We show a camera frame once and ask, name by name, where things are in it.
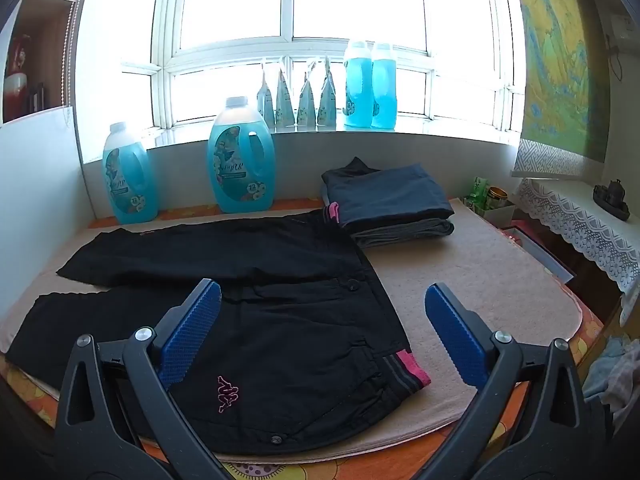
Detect folded grey pants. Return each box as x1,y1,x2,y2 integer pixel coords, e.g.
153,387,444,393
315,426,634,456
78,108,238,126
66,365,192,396
350,217,456,250

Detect beige towel mat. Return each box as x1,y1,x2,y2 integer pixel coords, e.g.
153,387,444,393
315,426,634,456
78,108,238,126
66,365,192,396
0,197,583,458

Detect wooden bookshelf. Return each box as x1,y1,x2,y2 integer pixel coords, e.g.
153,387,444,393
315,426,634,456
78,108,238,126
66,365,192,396
0,0,91,126

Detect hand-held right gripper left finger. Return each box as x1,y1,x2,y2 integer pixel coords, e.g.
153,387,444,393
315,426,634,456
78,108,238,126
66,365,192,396
54,278,236,480

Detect small blue detergent bottle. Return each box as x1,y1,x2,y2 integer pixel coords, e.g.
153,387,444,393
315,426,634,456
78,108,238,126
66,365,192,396
102,121,160,224

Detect landscape wall scroll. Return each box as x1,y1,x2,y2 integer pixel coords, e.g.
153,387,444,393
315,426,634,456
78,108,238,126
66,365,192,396
510,0,613,181

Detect white window frame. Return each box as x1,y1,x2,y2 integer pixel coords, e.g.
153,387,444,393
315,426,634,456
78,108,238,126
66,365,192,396
75,0,526,136

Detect tall blue detergent bottle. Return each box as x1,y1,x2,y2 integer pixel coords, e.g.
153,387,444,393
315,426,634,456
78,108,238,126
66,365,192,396
342,39,375,128
371,42,398,130

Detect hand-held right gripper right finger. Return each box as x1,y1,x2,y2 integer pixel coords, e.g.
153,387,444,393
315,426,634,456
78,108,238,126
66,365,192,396
415,282,601,480

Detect large blue detergent bottle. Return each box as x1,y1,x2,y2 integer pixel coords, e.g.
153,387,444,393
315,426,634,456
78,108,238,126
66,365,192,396
207,96,276,213

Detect pile of light clothes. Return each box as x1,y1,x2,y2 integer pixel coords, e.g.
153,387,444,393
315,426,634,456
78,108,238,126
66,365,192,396
582,337,640,411

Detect white lace tablecloth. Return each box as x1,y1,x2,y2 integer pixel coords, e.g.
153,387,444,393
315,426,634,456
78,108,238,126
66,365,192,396
515,177,640,326

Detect bead pull cord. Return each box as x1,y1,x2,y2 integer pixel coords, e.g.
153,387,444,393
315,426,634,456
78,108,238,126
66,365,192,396
61,0,97,113

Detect white panel board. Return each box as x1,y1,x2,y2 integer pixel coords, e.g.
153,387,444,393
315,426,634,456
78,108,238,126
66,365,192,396
0,105,87,291

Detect green carton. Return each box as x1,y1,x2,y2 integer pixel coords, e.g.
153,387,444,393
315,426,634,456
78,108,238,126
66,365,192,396
462,176,488,211

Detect white storage box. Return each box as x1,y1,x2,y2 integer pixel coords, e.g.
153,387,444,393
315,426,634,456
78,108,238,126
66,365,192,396
482,200,521,228

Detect white wall socket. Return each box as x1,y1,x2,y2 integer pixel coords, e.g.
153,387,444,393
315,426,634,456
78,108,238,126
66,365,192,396
612,14,635,42

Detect black pants with pink logo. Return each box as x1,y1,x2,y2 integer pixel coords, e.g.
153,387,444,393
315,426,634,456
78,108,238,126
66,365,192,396
4,210,432,453

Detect red white figurine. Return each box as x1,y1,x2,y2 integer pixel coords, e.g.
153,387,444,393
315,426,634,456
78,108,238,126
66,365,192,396
6,35,35,108

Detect stack of folded grey clothes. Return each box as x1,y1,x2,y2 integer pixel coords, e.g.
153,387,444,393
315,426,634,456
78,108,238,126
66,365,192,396
320,156,456,233

